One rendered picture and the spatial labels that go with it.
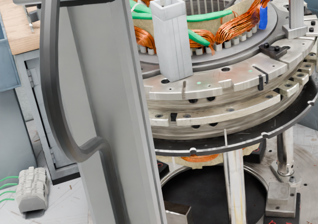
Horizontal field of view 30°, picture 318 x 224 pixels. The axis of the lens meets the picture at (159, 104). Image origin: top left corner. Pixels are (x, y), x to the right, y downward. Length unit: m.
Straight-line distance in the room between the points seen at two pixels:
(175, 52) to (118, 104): 0.42
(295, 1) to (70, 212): 0.51
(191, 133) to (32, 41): 0.33
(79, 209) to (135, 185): 0.74
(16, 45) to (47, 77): 0.77
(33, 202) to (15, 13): 0.31
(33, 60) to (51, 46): 0.79
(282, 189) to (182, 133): 0.25
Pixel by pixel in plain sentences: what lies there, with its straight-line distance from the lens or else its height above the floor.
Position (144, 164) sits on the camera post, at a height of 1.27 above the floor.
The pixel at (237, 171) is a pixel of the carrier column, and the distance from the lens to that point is 0.74.
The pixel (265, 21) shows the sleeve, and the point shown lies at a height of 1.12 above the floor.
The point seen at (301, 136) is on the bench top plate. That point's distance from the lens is 1.09.
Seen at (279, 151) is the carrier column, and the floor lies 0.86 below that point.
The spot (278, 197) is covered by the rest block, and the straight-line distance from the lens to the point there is 0.88.
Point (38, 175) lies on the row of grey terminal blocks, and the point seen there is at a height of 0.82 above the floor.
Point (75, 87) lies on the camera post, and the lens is 0.23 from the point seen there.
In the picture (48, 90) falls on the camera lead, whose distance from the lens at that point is 0.16.
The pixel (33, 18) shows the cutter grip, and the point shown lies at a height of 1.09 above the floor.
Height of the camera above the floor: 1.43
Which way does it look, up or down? 32 degrees down
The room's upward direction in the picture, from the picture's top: 9 degrees counter-clockwise
